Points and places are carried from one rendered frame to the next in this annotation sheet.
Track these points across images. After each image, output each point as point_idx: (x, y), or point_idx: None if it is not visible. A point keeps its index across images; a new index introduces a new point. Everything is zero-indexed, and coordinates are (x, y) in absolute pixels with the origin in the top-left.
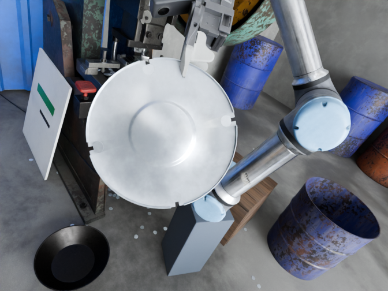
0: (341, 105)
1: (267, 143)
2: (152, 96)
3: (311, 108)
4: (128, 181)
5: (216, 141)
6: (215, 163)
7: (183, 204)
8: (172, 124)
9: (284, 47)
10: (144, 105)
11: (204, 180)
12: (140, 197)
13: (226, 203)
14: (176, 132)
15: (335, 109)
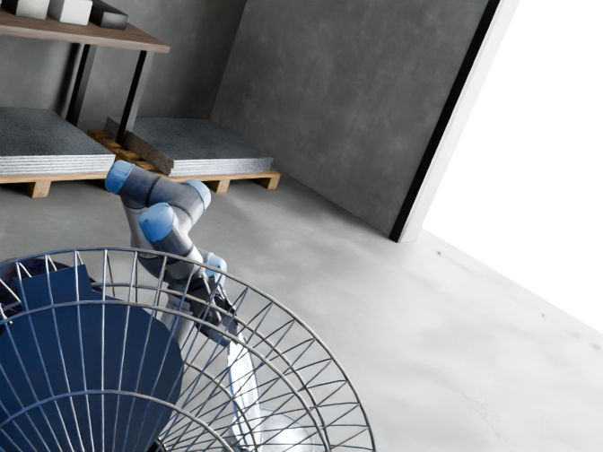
0: (220, 258)
1: (181, 323)
2: (236, 376)
3: (217, 277)
4: (255, 437)
5: (246, 357)
6: (250, 369)
7: (261, 409)
8: (245, 377)
9: (143, 237)
10: (239, 386)
11: (254, 384)
12: (258, 437)
13: None
14: (247, 378)
15: (223, 265)
